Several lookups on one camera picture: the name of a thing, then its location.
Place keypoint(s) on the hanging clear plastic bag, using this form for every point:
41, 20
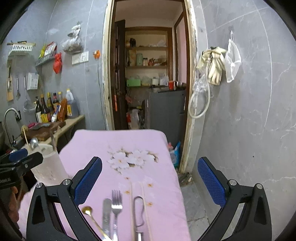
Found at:
73, 44

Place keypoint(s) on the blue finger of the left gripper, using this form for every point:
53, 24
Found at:
18, 155

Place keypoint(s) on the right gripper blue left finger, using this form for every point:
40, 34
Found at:
44, 222

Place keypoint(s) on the steel fork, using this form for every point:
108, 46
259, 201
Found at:
116, 208

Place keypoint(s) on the green box on shelf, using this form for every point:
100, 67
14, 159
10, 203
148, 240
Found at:
133, 82

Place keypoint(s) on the dark soy sauce bottle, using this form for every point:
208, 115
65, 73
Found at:
45, 112

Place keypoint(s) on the small gold spoon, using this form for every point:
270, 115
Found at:
87, 210

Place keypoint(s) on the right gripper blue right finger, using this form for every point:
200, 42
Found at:
254, 222

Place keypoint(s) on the white plastic utensil holder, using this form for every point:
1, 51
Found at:
51, 171

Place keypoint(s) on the cream rubber gloves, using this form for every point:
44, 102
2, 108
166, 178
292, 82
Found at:
212, 64

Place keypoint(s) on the white wall switch panel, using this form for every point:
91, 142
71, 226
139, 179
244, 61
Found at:
80, 58

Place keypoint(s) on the white mesh bag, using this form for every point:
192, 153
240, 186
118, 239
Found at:
232, 59

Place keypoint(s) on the pink floral table cloth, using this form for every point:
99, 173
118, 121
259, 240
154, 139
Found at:
131, 156

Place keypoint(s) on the chrome sink faucet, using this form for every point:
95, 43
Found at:
13, 131

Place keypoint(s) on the grey cabinet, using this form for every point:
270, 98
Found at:
165, 112

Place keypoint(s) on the steel spoon in holder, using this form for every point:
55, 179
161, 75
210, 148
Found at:
34, 143

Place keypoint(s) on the steel wire peeler tool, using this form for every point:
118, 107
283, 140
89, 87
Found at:
139, 217

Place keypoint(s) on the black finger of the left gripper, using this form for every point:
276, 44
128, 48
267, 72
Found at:
24, 165

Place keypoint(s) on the white wall rack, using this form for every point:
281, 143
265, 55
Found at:
20, 49

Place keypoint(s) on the blue plastic bag on floor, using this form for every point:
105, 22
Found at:
175, 155

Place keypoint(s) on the red plastic bag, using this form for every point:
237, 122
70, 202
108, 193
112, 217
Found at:
57, 66

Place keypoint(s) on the person left hand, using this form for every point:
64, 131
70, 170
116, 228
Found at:
14, 205

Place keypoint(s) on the large oil jug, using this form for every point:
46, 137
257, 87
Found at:
72, 108

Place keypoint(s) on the wooden cutting board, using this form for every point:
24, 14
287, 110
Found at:
42, 131

